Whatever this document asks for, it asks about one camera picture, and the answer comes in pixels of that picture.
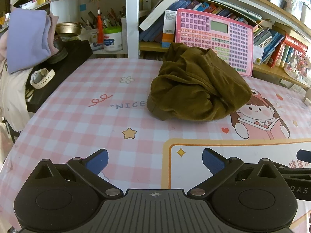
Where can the white garment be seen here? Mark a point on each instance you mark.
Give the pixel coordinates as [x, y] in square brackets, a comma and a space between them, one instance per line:
[12, 97]

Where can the orange and white box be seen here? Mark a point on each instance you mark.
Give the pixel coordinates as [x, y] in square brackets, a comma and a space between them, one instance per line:
[168, 29]

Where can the dark round weight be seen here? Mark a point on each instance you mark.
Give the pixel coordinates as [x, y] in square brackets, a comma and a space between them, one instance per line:
[59, 51]

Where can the olive brown garment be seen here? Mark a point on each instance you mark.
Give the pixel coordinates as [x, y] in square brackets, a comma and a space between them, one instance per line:
[194, 89]

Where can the folded pale pink cloth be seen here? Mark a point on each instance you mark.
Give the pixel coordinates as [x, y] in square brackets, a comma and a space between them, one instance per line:
[52, 31]

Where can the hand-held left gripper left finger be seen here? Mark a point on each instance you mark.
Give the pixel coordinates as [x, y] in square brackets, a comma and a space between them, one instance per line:
[97, 161]

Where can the white jar with green lid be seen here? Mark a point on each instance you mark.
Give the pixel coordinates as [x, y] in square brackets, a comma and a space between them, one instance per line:
[112, 40]

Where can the pink checked cartoon tablecloth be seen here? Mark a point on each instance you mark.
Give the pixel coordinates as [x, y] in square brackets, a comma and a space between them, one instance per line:
[97, 126]

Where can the brass bowl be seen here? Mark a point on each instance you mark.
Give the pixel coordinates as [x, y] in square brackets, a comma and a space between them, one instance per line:
[68, 28]

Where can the paper cartoon figures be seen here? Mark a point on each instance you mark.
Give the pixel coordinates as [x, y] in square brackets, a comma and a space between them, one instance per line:
[298, 65]

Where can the pink toy keyboard tablet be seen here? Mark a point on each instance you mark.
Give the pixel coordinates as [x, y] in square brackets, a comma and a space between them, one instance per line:
[218, 41]

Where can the bunch of pens and brushes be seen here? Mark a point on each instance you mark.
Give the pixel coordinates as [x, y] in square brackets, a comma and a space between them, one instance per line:
[104, 19]

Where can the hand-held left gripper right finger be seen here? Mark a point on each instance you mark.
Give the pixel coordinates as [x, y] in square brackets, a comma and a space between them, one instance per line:
[213, 162]

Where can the row of blue books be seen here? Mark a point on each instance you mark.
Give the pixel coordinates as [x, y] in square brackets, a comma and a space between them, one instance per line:
[149, 35]

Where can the white open book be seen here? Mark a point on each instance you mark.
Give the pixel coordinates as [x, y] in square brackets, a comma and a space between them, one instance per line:
[158, 12]

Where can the red tassel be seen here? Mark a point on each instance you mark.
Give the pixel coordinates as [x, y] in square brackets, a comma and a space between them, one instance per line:
[100, 24]

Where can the folded purple cloth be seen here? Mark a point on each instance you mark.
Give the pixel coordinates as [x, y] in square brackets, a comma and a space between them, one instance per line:
[26, 41]

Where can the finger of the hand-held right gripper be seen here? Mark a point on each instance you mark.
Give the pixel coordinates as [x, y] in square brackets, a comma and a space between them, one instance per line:
[303, 154]

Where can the white wristwatch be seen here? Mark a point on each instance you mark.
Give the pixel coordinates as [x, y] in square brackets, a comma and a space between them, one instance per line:
[38, 79]

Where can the row of colourful books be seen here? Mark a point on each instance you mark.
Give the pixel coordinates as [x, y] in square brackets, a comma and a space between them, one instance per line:
[274, 48]

